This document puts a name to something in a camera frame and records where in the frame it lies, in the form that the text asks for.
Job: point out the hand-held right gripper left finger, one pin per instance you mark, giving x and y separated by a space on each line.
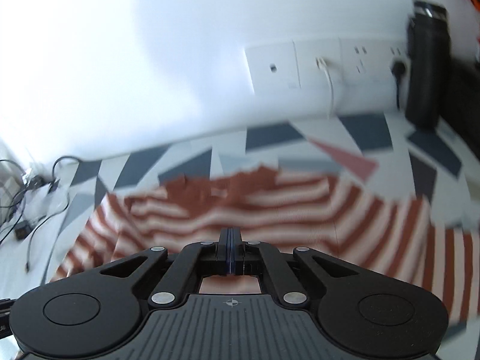
226 251

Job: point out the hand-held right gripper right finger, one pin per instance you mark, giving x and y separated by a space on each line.
237 251

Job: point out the brown white striped sweater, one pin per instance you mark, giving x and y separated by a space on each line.
300 202

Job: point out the black charger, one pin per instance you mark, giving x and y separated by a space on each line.
23 230

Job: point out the geometric patterned bedsheet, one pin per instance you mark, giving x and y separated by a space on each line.
270 135

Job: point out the black plug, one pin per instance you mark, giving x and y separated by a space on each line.
397 68

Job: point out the black thermos bottle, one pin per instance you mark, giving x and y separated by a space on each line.
427 75

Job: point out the white wall plate with hole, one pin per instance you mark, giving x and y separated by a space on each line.
262 78

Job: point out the white wall power socket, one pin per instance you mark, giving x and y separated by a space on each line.
371 71

